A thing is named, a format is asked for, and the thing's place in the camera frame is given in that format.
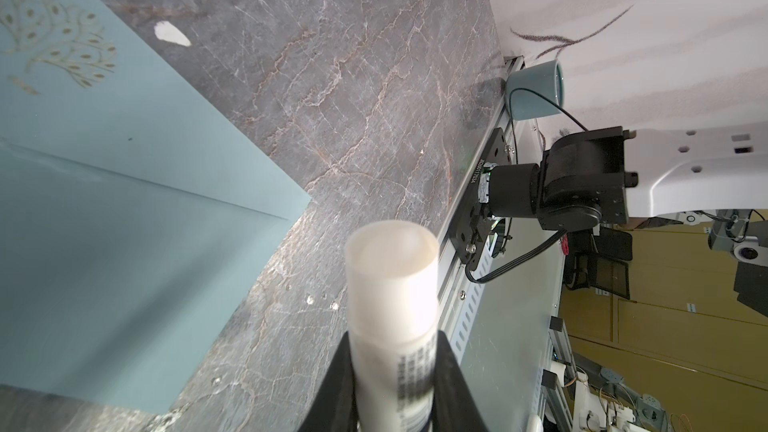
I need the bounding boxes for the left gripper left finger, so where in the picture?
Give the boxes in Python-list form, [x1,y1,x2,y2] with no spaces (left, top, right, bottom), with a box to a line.
[298,332,358,432]

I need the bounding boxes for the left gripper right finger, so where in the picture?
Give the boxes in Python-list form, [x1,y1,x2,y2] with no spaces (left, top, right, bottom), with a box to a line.
[431,330,488,432]

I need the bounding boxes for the white glue stick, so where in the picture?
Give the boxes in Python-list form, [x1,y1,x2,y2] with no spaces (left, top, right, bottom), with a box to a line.
[345,220,439,431]

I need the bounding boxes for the light green envelope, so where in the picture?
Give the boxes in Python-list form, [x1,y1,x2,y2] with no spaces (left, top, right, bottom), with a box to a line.
[1,0,309,413]

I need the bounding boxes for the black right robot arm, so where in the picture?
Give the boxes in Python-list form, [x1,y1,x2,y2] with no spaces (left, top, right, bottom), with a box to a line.
[475,122,767,233]

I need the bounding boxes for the teal ceramic mug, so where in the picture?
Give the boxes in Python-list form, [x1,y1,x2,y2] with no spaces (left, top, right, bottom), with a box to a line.
[504,60,564,121]

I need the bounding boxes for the aluminium mounting rail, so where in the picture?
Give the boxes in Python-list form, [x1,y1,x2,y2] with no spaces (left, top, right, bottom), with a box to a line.
[431,56,571,432]

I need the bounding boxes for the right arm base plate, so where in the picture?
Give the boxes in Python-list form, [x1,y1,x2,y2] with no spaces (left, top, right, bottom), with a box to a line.
[447,127,512,272]

